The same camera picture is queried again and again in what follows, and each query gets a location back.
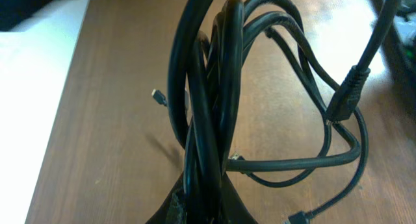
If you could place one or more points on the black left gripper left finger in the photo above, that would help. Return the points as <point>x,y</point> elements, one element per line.
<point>174,208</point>

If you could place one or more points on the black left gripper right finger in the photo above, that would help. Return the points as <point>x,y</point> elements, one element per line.
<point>233,209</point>

